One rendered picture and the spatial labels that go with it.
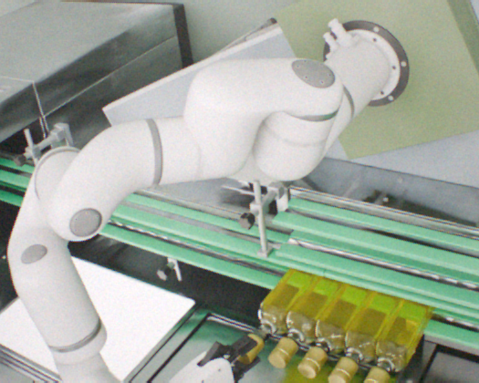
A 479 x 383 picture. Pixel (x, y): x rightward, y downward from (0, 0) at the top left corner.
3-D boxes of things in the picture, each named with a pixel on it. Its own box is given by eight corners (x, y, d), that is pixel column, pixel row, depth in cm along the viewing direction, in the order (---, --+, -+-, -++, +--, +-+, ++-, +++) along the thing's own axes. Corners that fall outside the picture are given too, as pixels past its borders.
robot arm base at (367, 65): (307, 36, 110) (262, 70, 100) (360, 0, 101) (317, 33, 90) (359, 108, 112) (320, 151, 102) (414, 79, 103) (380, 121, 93)
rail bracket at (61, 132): (83, 154, 172) (23, 198, 157) (67, 98, 163) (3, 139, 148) (95, 157, 170) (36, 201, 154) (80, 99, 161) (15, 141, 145)
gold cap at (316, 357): (309, 357, 111) (297, 375, 108) (308, 344, 109) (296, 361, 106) (328, 364, 109) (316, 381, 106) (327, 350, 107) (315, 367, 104)
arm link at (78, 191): (138, 105, 85) (30, 115, 80) (170, 136, 74) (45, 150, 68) (139, 201, 91) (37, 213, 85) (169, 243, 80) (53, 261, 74)
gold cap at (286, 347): (281, 348, 114) (268, 365, 111) (279, 335, 112) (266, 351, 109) (298, 354, 112) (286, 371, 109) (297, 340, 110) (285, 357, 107)
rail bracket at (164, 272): (192, 257, 154) (159, 291, 145) (188, 233, 150) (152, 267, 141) (207, 261, 152) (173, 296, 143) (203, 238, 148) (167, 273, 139)
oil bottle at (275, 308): (309, 265, 134) (255, 333, 120) (307, 243, 131) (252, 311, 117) (334, 272, 131) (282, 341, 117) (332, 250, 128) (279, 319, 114)
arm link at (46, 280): (158, 305, 86) (129, 253, 98) (102, 169, 75) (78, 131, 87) (47, 357, 82) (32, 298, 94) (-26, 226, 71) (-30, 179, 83)
